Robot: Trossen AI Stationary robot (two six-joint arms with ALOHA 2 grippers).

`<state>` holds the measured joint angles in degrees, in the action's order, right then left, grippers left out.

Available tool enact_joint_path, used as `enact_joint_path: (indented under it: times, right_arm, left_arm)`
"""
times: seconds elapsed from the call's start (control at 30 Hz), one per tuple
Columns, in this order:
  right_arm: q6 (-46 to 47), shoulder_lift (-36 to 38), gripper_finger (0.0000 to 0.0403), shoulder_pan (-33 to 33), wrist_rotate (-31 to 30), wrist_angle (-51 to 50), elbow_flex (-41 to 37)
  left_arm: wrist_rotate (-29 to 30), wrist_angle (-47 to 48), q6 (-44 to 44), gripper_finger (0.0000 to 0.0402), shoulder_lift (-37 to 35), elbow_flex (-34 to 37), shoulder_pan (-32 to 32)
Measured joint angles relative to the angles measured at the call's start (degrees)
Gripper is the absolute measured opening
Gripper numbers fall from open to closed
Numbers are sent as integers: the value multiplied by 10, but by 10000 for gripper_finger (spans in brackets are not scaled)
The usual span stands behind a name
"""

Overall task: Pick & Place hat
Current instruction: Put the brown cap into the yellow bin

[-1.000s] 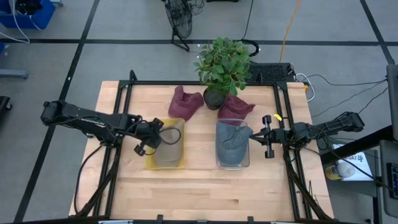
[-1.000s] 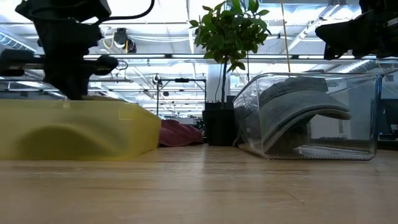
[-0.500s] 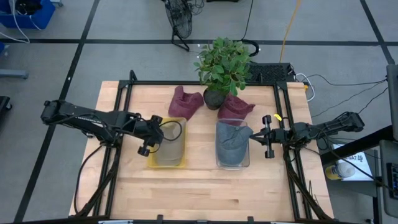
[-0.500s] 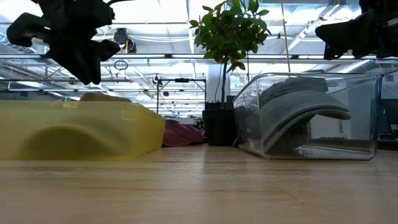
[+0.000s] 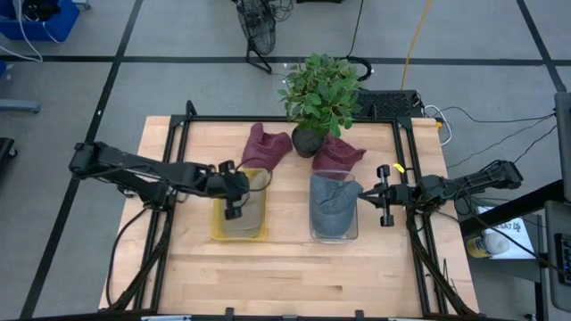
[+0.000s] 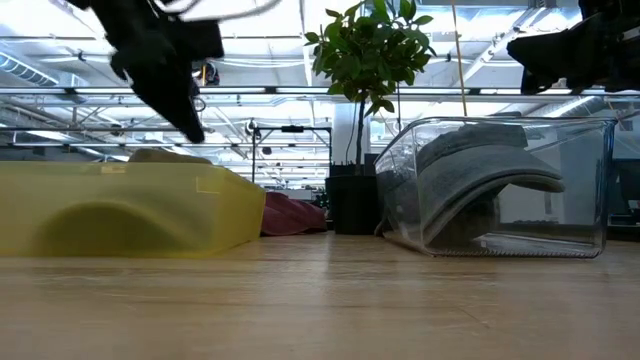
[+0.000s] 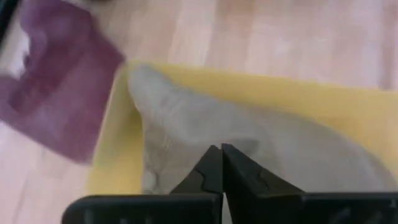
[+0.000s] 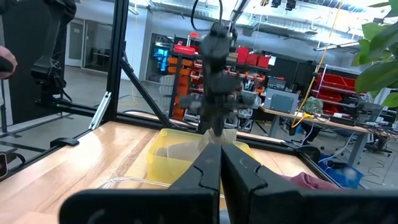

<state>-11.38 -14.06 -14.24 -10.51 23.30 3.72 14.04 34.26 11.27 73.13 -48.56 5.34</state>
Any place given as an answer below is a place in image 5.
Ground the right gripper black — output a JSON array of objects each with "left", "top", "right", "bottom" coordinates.
[{"left": 358, "top": 163, "right": 420, "bottom": 227}]

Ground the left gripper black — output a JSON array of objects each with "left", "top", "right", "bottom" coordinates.
[{"left": 207, "top": 159, "right": 252, "bottom": 221}]

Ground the grey washed baseball cap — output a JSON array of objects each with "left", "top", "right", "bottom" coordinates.
[{"left": 310, "top": 173, "right": 365, "bottom": 238}]

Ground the maroon baseball cap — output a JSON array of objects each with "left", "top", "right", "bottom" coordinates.
[
  {"left": 240, "top": 122, "right": 294, "bottom": 173},
  {"left": 310, "top": 136, "right": 368, "bottom": 182}
]

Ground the translucent yellow plastic bin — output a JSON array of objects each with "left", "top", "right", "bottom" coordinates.
[{"left": 211, "top": 167, "right": 270, "bottom": 243}]

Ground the clear plastic bin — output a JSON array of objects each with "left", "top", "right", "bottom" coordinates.
[{"left": 308, "top": 169, "right": 360, "bottom": 244}]

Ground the black mesh box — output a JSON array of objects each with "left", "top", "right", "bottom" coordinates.
[{"left": 352, "top": 88, "right": 425, "bottom": 120}]

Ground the potted green plant black pot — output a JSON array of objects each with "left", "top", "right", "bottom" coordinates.
[{"left": 277, "top": 53, "right": 363, "bottom": 160}]

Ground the yellow and white bottle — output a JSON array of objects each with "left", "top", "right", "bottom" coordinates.
[{"left": 466, "top": 232, "right": 511, "bottom": 259}]

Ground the white printed paper sheet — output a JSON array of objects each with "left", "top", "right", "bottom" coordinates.
[{"left": 476, "top": 205, "right": 536, "bottom": 261}]

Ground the black floor fan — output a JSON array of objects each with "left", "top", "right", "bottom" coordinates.
[{"left": 234, "top": 0, "right": 278, "bottom": 75}]

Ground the blue plastic floor bin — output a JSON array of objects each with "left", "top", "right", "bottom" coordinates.
[{"left": 0, "top": 0, "right": 81, "bottom": 43}]

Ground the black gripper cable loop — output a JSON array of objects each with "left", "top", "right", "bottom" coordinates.
[{"left": 243, "top": 168, "right": 274, "bottom": 193}]

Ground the black metal rig frame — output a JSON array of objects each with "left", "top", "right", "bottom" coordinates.
[{"left": 97, "top": 100, "right": 481, "bottom": 321}]

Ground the hanging yellow cable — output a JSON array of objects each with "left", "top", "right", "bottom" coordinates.
[{"left": 400, "top": 0, "right": 434, "bottom": 90}]

